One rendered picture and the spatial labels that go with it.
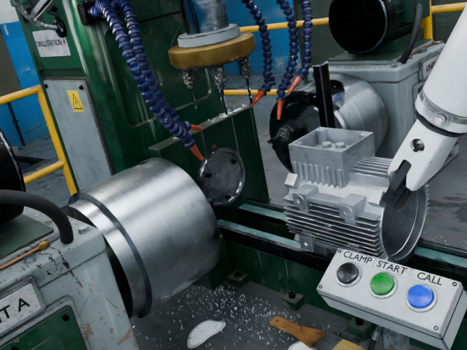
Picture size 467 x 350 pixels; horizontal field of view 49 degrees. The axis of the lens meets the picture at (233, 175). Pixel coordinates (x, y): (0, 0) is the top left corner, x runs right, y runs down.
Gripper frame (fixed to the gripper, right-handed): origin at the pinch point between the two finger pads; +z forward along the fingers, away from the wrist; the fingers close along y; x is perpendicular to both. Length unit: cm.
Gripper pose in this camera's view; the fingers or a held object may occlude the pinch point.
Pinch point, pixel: (397, 194)
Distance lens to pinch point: 84.2
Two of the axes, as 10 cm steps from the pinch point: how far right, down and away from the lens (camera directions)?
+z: -1.9, 7.2, 6.7
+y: 6.8, -3.9, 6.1
